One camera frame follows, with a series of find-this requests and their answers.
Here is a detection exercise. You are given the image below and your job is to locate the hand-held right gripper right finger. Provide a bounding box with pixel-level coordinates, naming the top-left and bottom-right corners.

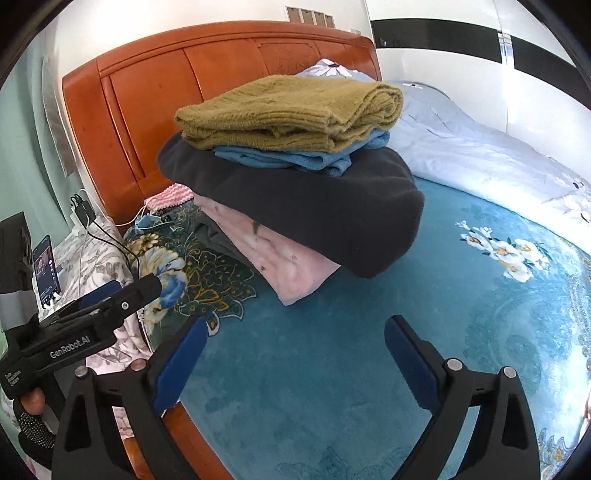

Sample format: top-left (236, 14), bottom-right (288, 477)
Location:
top-left (384, 315), bottom-right (541, 480)

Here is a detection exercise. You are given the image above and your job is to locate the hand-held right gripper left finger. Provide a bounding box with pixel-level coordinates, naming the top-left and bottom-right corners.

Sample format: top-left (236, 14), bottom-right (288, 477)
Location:
top-left (51, 316), bottom-right (208, 480)

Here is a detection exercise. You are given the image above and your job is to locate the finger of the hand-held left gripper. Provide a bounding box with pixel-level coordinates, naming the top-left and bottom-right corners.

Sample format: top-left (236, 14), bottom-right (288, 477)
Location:
top-left (74, 280), bottom-right (123, 312)
top-left (110, 275), bottom-right (164, 319)

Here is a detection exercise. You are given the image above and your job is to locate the yellow knitted sweater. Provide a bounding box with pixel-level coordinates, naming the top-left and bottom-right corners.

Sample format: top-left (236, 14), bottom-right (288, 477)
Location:
top-left (174, 76), bottom-right (404, 152)

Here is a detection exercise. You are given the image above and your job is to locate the person's left hand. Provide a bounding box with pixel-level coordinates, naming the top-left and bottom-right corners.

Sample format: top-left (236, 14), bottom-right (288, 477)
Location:
top-left (13, 388), bottom-right (60, 469)

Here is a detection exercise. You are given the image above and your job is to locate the grey floral cloth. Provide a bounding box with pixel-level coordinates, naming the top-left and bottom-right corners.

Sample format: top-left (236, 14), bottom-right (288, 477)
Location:
top-left (28, 219), bottom-right (155, 370)

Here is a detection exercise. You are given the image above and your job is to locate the black smartphone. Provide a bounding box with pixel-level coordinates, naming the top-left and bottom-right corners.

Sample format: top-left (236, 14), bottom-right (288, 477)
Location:
top-left (32, 234), bottom-right (62, 309)

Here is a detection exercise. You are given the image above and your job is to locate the blue face mask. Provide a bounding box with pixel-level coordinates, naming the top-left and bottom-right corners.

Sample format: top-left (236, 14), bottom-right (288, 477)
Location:
top-left (134, 213), bottom-right (171, 232)

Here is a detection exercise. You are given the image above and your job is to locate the black charger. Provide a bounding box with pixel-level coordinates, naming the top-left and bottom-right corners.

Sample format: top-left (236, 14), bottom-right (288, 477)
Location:
top-left (69, 196), bottom-right (98, 228)

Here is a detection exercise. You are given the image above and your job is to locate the teal floral blanket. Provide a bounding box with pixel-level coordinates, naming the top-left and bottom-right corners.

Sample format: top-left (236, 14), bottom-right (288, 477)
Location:
top-left (122, 178), bottom-right (591, 480)

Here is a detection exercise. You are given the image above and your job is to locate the dark grey folded garment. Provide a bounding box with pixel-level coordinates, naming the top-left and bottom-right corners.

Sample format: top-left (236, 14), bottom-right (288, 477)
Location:
top-left (196, 215), bottom-right (252, 271)

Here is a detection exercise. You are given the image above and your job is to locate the black box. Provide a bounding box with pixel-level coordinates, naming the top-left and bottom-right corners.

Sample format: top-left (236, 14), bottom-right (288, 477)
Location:
top-left (0, 211), bottom-right (37, 297)

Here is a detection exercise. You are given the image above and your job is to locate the pink striped cloth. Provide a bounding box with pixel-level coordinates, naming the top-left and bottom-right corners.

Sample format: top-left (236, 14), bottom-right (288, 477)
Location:
top-left (144, 183), bottom-right (195, 215)

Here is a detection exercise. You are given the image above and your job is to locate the pink folded garment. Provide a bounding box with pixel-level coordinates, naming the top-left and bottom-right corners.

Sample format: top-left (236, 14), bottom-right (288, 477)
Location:
top-left (194, 194), bottom-right (342, 306)

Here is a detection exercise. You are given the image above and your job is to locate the black folded garment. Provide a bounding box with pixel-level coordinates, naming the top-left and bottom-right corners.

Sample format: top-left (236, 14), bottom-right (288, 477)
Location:
top-left (157, 131), bottom-right (426, 279)

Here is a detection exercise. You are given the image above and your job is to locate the orange wooden headboard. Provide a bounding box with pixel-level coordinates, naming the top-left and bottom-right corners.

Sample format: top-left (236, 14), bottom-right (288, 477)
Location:
top-left (61, 33), bottom-right (383, 227)

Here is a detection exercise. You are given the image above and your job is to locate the blue folded garment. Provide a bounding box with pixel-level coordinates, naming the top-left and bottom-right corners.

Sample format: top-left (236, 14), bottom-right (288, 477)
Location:
top-left (213, 129), bottom-right (392, 177)

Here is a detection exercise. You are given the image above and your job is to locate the light blue quilt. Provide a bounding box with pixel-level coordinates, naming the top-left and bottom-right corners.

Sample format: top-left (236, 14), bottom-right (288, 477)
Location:
top-left (295, 78), bottom-right (591, 227)

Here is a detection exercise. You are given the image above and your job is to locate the floral pillow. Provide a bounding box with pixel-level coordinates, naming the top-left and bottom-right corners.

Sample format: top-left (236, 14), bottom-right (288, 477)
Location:
top-left (295, 58), bottom-right (377, 84)

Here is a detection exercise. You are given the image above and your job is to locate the white wardrobe with black stripe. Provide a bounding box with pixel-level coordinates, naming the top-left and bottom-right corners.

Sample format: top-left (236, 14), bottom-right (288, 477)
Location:
top-left (365, 0), bottom-right (583, 185)

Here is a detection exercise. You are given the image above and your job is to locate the black cable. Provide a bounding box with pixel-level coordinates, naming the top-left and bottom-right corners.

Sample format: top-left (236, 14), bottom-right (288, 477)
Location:
top-left (87, 220), bottom-right (140, 278)

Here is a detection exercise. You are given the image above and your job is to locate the orange wooden bed rail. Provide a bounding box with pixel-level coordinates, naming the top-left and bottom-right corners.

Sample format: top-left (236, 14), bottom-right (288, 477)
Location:
top-left (122, 399), bottom-right (241, 480)

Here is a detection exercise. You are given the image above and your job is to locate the grey wall frame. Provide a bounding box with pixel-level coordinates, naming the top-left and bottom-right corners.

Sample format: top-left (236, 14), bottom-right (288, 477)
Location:
top-left (41, 55), bottom-right (77, 178)

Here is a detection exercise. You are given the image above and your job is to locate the grey wall panel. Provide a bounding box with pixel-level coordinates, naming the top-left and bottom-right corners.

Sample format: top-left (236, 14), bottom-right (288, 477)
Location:
top-left (285, 6), bottom-right (334, 27)

